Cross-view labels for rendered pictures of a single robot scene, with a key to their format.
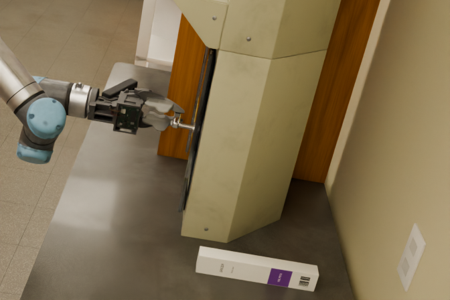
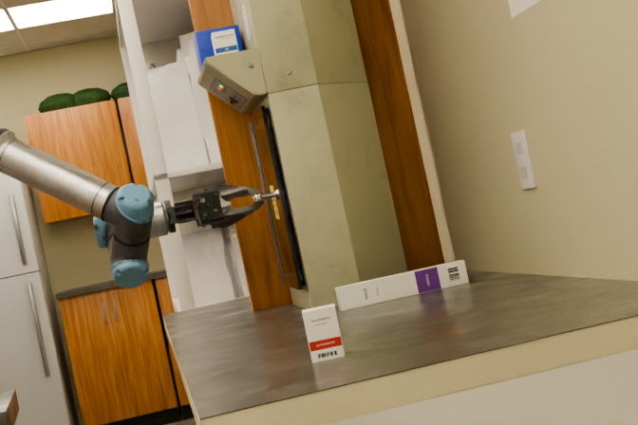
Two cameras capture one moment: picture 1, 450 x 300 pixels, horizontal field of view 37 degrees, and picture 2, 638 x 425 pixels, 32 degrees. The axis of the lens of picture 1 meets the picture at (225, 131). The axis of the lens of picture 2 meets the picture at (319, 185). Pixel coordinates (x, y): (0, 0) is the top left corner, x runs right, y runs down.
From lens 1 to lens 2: 1.27 m
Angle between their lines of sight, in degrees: 27
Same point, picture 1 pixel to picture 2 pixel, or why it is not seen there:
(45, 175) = not seen: outside the picture
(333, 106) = (410, 176)
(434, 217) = (516, 103)
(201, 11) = (237, 64)
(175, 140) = (266, 285)
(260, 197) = (375, 247)
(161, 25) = (197, 289)
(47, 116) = (136, 194)
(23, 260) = not seen: outside the picture
